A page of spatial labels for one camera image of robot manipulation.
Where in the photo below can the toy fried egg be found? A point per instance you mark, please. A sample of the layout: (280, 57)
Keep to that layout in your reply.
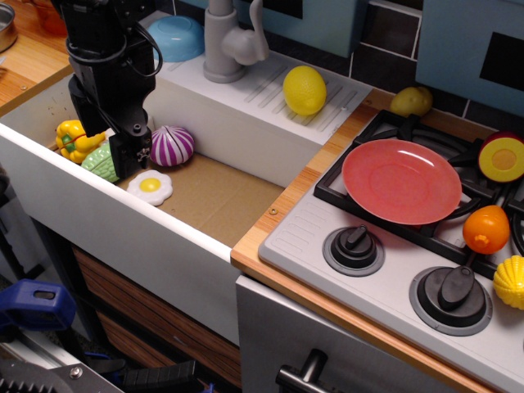
(152, 187)

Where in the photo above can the white toy sink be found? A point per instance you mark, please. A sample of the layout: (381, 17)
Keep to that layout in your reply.
(249, 147)

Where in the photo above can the black stove grate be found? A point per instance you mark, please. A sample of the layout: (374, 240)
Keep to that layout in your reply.
(444, 237)

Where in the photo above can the blue clamp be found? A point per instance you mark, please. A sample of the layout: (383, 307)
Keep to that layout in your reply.
(37, 306)

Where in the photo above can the grey metal bracket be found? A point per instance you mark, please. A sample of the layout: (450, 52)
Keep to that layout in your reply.
(30, 362)

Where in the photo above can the black clamp handle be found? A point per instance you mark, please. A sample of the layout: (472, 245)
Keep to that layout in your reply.
(174, 378)

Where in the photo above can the grey toy stove top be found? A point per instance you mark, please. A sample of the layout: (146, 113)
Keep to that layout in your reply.
(494, 355)

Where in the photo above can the purple white toy onion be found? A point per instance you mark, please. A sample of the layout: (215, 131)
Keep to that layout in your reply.
(171, 146)

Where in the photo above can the yellow toy bell pepper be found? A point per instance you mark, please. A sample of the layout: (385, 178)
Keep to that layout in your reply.
(73, 143)

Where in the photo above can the steel pot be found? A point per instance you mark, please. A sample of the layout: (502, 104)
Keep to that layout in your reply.
(9, 32)

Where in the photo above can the pink plastic plate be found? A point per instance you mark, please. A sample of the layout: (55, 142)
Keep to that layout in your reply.
(401, 182)

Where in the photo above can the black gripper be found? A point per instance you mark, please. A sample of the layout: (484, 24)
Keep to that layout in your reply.
(108, 90)

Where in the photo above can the left black stove knob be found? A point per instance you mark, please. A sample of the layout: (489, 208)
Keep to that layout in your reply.
(353, 251)

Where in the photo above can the right black stove knob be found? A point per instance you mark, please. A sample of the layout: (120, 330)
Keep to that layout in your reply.
(451, 301)

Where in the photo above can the grey toy faucet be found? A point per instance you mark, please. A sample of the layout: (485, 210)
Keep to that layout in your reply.
(229, 49)

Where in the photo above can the metal oven door handle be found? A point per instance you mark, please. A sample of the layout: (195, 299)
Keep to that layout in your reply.
(306, 379)

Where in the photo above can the black stove knob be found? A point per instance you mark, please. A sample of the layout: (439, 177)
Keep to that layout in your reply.
(353, 251)
(451, 301)

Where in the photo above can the green toy bitter gourd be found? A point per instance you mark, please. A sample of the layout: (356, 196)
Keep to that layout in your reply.
(100, 163)

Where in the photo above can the yellow toy corn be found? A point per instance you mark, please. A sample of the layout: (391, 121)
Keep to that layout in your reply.
(508, 282)

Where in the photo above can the halved toy peach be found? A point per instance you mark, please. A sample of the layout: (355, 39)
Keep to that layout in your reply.
(501, 157)

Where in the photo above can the yellow toy lemon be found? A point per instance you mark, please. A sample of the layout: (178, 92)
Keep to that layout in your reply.
(304, 90)

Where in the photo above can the orange glass container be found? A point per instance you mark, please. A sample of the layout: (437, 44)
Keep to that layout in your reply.
(48, 17)

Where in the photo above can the yellow toy potato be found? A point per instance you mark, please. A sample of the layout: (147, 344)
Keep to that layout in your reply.
(412, 101)

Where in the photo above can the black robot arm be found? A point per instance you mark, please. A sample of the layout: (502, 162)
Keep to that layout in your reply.
(101, 26)

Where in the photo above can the blue plastic bowl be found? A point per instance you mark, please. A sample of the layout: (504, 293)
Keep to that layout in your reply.
(178, 38)

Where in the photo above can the orange toy fruit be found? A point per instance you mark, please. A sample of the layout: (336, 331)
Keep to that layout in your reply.
(487, 231)

